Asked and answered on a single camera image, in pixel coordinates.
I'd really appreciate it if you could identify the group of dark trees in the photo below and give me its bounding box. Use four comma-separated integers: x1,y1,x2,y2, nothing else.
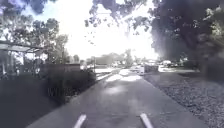
148,0,224,81

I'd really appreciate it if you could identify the grey concrete path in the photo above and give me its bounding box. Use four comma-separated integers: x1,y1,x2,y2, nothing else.
26,68,209,128

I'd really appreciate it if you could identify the low dark hedge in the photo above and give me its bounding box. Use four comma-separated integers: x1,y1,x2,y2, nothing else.
0,63,98,128

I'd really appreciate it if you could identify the robot's own part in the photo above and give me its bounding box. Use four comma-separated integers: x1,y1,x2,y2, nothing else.
139,113,155,128
73,113,88,128

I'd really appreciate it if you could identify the brown mulch ground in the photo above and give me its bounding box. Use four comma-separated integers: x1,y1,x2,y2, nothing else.
143,71,224,128

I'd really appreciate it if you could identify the flat-roofed shelter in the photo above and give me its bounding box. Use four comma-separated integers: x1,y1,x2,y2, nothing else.
0,39,48,78

